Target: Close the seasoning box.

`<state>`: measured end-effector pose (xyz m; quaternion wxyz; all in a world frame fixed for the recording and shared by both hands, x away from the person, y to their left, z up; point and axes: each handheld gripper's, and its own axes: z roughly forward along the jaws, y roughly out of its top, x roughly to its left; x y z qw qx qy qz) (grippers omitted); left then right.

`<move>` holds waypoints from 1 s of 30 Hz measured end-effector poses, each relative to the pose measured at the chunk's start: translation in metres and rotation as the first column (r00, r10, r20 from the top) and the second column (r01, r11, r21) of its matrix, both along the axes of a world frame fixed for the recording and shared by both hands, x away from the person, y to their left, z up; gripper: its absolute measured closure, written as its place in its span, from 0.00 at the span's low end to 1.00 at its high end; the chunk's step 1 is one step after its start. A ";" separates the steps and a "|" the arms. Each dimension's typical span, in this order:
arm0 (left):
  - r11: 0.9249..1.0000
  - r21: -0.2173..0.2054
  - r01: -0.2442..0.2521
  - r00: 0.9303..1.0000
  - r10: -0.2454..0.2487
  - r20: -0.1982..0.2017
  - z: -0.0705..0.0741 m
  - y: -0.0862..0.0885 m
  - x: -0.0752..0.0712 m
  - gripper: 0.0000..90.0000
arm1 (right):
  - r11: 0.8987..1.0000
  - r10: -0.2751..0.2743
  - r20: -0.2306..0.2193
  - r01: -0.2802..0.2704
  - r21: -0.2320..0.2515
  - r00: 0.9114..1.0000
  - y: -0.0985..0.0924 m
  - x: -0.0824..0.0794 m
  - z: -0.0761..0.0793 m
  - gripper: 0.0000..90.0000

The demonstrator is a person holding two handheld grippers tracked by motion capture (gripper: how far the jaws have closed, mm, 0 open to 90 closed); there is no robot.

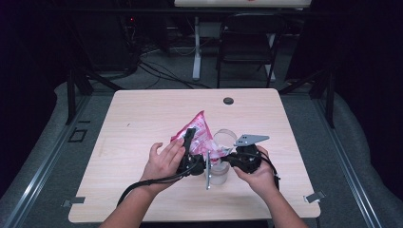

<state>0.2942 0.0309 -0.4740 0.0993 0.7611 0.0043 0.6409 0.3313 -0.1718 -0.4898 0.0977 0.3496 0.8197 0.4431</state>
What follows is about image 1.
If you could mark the pink printed plastic bag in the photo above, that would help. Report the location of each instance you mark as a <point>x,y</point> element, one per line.
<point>202,136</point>

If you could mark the black folding chair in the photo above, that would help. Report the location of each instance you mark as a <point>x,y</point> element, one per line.
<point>250,34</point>

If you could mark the dark computer tower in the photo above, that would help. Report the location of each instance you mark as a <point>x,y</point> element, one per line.
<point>101,41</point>

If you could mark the grey metal table clip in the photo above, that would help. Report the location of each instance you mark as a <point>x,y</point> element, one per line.
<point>314,197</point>
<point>74,201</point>

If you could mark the white desk leg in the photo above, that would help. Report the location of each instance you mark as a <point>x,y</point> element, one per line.
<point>196,50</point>

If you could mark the aluminium floor rail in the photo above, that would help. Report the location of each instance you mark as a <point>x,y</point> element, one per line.
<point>345,164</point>
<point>41,177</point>

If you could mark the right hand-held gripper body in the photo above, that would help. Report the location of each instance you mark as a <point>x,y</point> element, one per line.
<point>248,158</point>

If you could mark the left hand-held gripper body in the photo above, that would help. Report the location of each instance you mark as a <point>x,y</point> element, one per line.
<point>193,164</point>

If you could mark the person's right hand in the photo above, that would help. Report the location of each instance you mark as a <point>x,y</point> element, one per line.
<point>263,177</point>

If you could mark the black metal stand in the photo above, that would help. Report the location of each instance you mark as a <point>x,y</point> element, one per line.
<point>71,95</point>
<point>330,101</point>

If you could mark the person's left hand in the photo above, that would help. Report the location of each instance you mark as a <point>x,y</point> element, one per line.
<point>163,167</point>

